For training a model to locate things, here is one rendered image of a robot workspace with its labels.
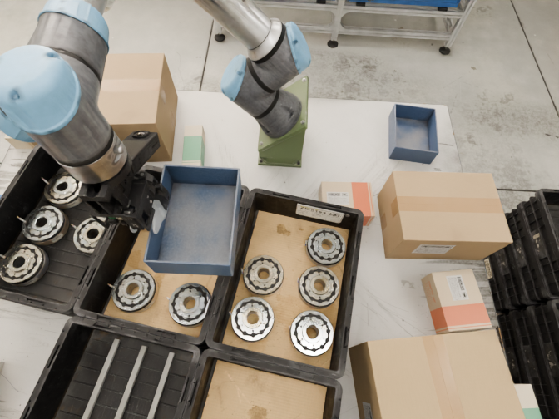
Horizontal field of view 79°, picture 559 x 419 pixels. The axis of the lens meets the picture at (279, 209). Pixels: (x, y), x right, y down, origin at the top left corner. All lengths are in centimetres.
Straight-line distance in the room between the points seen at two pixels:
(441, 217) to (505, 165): 150
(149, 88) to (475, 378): 116
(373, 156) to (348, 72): 140
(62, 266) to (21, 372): 30
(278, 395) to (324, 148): 81
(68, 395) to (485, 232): 110
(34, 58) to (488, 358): 94
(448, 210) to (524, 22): 271
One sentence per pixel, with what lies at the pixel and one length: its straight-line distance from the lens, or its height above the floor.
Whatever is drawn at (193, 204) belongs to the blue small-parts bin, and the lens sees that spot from 73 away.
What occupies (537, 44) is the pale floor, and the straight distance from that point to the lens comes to 348.
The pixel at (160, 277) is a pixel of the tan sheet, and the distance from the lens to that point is 95.
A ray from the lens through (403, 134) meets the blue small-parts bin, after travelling 138.
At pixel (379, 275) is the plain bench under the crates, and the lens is 110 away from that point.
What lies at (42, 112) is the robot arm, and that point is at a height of 145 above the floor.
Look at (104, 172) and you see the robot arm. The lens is 48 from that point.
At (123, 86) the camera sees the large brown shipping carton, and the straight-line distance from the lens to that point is 124.
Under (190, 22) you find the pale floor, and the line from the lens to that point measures 301.
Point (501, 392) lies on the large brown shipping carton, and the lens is 95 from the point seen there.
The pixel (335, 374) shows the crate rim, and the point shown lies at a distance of 79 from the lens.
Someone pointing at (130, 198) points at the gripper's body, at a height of 126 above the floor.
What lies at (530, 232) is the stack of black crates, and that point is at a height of 49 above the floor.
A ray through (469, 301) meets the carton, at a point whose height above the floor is 78.
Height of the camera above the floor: 171
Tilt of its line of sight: 64 degrees down
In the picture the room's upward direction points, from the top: 4 degrees clockwise
